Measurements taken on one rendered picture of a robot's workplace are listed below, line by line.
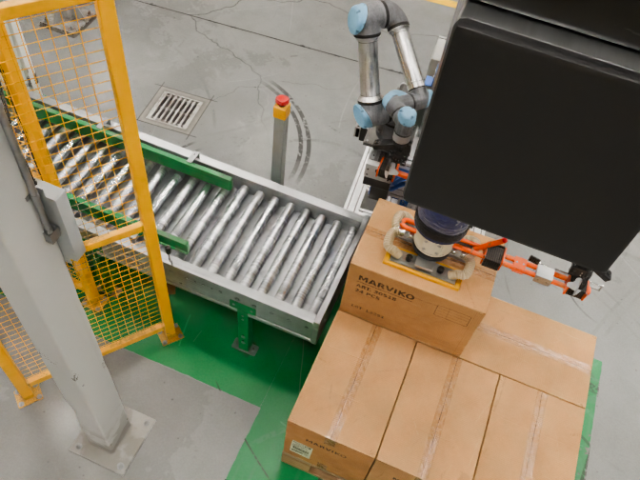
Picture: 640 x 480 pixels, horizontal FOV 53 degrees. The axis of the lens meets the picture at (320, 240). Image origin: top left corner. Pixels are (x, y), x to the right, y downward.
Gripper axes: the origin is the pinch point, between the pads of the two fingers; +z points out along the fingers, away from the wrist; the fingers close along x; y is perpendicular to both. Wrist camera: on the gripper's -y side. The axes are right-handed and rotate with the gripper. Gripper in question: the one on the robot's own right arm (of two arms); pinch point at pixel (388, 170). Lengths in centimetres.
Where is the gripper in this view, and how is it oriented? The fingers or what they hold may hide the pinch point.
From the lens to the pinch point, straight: 292.4
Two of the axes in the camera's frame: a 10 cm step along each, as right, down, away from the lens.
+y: 9.3, 3.5, -1.5
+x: 3.7, -7.2, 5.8
